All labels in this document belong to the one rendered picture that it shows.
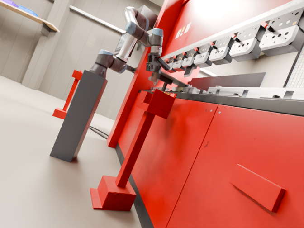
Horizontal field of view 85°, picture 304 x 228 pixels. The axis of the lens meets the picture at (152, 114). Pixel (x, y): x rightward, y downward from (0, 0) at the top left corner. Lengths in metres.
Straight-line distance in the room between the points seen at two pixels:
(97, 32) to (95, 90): 3.85
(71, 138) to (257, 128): 1.34
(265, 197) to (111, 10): 5.27
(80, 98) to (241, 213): 1.30
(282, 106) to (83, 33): 5.02
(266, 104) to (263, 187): 0.28
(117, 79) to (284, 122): 4.49
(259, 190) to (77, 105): 1.33
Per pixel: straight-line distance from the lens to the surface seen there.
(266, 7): 1.25
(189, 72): 1.56
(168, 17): 2.60
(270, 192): 0.61
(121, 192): 1.19
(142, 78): 2.31
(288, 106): 0.67
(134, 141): 1.14
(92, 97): 1.49
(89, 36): 5.24
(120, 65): 1.59
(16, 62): 5.74
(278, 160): 0.63
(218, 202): 0.74
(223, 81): 2.01
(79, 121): 1.53
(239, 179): 0.66
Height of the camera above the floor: 0.68
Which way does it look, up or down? 1 degrees down
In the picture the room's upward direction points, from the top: 23 degrees clockwise
